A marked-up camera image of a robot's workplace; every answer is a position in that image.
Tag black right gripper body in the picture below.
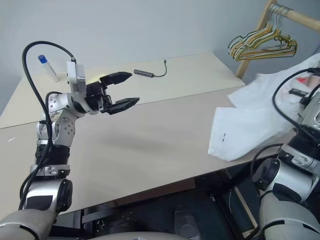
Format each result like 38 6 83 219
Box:
299 83 320 106

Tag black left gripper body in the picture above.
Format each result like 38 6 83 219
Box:
85 80 113 114

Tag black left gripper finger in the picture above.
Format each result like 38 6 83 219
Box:
99 71 133 85
105 97 141 116

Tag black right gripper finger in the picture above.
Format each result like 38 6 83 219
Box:
288 88 310 97

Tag white shorts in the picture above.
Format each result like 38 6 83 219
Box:
207 55 320 162

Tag white tube with blue cap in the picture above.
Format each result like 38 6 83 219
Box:
37 54 61 84

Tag wooden clothes rack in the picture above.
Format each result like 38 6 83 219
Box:
235 0 320 79

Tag dark rounded shape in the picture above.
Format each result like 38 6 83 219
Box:
173 204 199 234

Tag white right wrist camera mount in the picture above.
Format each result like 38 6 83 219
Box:
298 97 320 130

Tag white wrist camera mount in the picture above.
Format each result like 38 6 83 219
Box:
65 60 101 117
298 97 320 130

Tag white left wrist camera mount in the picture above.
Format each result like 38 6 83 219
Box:
65 60 101 117

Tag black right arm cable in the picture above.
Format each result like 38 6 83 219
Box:
250 67 320 186

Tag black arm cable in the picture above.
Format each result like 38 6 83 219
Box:
250 67 320 186
18 41 77 211

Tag grey USB hub with cable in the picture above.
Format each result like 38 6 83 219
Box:
133 59 169 79

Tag bunch of coloured wire hangers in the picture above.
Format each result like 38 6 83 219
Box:
227 3 299 62

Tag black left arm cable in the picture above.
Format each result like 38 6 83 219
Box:
18 41 77 211

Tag black table frame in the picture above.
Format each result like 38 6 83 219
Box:
49 169 262 240

